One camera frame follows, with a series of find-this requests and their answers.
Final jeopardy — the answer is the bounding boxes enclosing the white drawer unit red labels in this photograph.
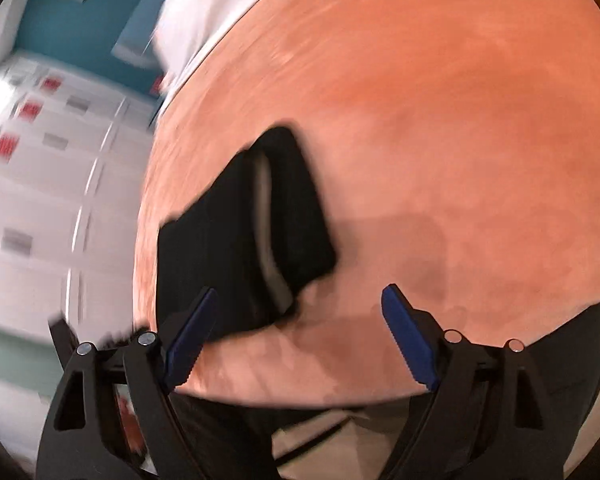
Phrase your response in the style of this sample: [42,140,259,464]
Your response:
[0,54,167,346]

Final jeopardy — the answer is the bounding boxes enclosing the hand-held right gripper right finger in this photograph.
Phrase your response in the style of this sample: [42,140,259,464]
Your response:
[381,283,567,480]

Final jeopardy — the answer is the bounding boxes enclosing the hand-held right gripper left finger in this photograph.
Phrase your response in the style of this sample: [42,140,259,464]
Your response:
[35,287,219,480]

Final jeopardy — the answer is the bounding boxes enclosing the white bed sheet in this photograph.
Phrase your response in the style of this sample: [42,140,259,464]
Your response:
[152,0,302,107]

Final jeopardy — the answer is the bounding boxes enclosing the black pants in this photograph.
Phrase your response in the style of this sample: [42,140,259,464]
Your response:
[155,126,339,347]

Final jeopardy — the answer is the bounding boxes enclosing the person's dark trousers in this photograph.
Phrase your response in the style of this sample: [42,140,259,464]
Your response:
[170,304,600,480]

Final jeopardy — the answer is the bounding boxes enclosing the orange blanket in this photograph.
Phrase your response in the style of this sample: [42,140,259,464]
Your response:
[133,0,600,409]

